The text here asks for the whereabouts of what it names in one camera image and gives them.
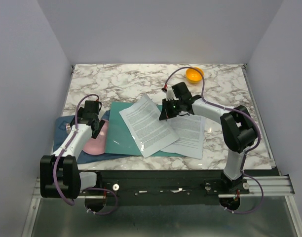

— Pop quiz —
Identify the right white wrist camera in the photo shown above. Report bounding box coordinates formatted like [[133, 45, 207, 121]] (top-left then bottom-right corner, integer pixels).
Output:
[[165, 86, 176, 101]]

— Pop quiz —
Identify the silver fork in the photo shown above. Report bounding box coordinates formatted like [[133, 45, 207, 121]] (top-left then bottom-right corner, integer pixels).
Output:
[[65, 123, 71, 134]]

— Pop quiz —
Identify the purple cable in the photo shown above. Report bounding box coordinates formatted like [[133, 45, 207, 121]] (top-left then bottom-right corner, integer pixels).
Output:
[[162, 66, 264, 215], [53, 93, 119, 216]]

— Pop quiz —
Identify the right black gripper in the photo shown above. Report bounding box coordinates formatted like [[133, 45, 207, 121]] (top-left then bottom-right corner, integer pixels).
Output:
[[159, 98, 182, 121]]

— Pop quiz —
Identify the printed paper sheet bottom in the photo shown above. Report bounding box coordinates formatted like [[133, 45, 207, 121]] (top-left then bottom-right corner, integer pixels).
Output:
[[161, 115, 206, 159]]

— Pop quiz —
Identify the teal folder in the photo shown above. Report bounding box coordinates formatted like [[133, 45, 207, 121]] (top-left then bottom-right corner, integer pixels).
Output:
[[105, 102, 176, 157]]

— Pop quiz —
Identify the pink plate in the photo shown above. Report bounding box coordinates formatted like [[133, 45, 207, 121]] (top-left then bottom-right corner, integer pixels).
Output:
[[82, 119, 109, 156]]

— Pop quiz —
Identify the aluminium rail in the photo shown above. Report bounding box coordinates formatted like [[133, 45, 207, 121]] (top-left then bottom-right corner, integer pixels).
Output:
[[33, 174, 294, 198]]

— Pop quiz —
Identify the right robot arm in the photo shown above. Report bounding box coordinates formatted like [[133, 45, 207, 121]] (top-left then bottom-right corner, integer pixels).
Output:
[[159, 82, 260, 194]]

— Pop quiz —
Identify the orange bowl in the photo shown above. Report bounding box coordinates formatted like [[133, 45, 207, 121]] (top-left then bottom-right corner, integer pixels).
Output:
[[186, 67, 205, 84]]

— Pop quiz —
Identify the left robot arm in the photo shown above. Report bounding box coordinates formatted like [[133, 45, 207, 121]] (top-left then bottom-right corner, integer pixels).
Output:
[[40, 101, 105, 199]]

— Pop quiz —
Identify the blue letter placemat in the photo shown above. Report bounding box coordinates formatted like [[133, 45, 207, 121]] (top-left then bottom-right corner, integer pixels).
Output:
[[52, 110, 132, 171]]

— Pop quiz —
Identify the black mounting base bar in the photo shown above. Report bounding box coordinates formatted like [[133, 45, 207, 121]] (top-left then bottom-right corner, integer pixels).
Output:
[[97, 170, 249, 206]]

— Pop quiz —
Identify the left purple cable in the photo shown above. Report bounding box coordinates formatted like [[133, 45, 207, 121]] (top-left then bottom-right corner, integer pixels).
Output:
[[53, 93, 119, 216]]

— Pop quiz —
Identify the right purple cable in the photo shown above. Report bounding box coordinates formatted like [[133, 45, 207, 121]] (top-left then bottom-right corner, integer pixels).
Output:
[[162, 66, 264, 215]]

